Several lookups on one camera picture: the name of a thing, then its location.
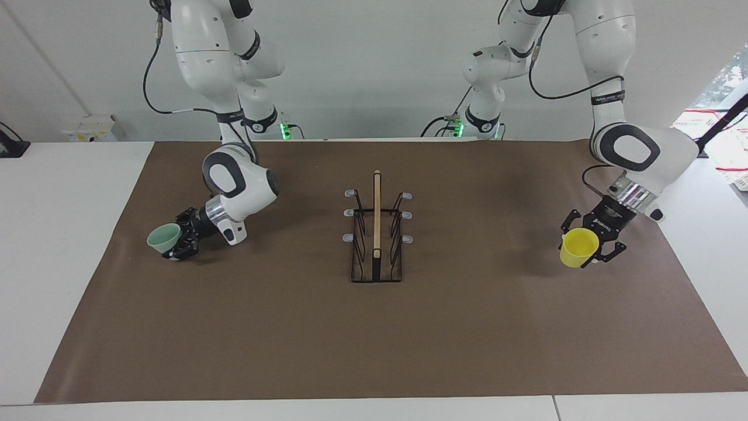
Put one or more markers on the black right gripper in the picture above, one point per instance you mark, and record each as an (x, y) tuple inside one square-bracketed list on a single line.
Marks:
[(200, 225)]

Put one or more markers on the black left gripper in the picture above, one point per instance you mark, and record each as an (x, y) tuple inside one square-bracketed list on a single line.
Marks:
[(610, 221)]

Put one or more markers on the yellow plastic cup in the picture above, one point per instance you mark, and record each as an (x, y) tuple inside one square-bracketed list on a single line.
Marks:
[(578, 248)]

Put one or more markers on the pale green plastic cup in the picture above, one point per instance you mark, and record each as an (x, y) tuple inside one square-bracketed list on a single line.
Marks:
[(162, 237)]

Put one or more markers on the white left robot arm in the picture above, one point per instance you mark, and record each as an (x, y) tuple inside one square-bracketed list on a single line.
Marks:
[(637, 146)]

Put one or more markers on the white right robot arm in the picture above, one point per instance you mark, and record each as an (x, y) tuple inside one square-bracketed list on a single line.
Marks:
[(234, 181)]

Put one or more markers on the white plastic basket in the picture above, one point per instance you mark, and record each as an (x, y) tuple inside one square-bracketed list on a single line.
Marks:
[(741, 182)]

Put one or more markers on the red striped white papers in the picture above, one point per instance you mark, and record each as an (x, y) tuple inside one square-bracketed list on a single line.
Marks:
[(727, 146)]

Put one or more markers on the black tripod pole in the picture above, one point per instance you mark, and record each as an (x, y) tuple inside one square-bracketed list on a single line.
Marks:
[(721, 120)]

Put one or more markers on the black desk stand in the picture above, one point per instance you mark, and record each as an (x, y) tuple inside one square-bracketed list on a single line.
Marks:
[(11, 147)]

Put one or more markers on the brown table mat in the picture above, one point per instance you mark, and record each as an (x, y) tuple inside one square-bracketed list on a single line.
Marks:
[(374, 339)]

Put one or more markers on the white wall socket box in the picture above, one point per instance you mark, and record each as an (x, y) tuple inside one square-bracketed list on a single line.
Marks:
[(93, 128)]

